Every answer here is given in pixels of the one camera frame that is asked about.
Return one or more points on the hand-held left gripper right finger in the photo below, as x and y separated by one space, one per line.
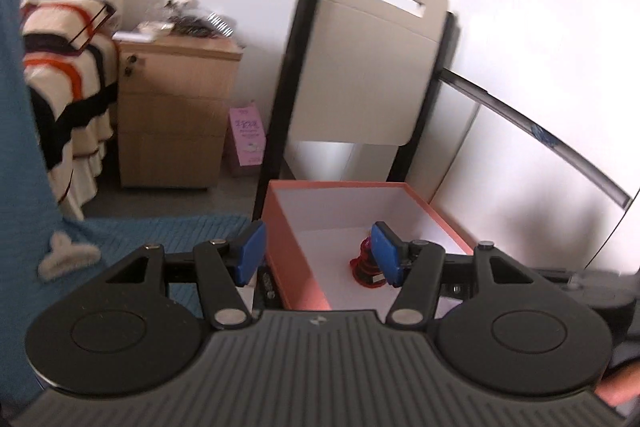
387 254

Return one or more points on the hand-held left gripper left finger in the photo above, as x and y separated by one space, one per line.
250 254

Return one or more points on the pink cardboard box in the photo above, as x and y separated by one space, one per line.
290 252

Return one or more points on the person's right hand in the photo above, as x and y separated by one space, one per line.
620 394

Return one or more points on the red toy figure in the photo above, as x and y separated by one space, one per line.
361 269

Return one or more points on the pink carton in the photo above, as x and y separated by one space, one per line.
247 137

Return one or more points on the wooden bedside cabinet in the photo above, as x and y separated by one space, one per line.
170 117

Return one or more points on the black curved edge strip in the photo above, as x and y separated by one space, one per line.
545 137

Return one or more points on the white hair clip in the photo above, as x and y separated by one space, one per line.
65 254

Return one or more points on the dark clutter pile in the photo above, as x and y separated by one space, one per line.
192 24

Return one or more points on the blue knitted blanket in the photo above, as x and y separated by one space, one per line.
20 157

